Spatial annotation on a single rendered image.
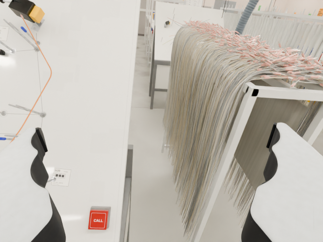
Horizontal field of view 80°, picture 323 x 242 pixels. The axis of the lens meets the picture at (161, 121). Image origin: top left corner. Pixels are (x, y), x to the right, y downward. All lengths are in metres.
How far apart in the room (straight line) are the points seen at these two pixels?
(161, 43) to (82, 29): 2.66
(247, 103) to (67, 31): 0.64
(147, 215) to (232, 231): 0.76
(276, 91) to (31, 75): 0.78
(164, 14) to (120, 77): 3.03
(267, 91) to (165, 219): 1.50
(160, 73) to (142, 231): 2.29
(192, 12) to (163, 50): 0.86
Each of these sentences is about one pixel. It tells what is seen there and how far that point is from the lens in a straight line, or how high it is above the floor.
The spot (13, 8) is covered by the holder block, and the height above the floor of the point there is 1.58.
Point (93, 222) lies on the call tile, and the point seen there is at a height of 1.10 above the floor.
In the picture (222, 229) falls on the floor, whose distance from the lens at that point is 2.04.
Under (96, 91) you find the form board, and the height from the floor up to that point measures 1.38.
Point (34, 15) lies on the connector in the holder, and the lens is 0.72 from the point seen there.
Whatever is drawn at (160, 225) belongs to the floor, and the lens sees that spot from 1.91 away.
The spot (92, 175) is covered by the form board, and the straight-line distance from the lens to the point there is 0.64.
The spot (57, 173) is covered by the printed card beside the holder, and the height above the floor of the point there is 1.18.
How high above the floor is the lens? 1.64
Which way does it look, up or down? 31 degrees down
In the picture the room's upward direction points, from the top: 8 degrees clockwise
